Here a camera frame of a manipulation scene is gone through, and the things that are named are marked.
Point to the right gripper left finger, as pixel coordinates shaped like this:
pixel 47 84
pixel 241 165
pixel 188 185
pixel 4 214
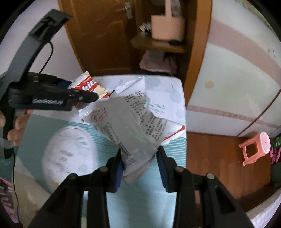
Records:
pixel 117 171

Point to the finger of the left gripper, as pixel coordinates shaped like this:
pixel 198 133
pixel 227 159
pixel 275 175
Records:
pixel 81 96

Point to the white wardrobe sliding doors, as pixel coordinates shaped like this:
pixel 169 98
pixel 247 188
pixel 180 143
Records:
pixel 237 92

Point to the white quilted bedding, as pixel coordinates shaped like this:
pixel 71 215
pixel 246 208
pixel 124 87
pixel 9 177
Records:
pixel 261 215

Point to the pink plastic stool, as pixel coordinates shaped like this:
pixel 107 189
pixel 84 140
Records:
pixel 262 145

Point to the teal patterned tablecloth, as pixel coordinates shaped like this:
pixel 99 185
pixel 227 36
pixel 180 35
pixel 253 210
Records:
pixel 56 144

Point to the wooden corner shelf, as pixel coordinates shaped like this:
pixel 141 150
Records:
pixel 190 52

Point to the brown wooden door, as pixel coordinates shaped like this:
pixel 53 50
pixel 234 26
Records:
pixel 100 33

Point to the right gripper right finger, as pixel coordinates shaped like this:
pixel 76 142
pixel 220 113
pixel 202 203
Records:
pixel 163 164

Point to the red white cookie packet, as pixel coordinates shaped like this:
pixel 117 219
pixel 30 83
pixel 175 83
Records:
pixel 87 83

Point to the person's left hand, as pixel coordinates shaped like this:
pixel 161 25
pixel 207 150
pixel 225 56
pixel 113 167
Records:
pixel 16 134

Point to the folded cloth on shelf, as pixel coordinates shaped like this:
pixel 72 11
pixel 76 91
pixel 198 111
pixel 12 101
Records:
pixel 158 61

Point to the white printed snack bag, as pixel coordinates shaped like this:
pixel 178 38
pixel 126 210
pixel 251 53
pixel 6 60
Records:
pixel 140 116

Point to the pink storage basket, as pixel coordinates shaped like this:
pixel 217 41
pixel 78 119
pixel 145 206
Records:
pixel 170 26

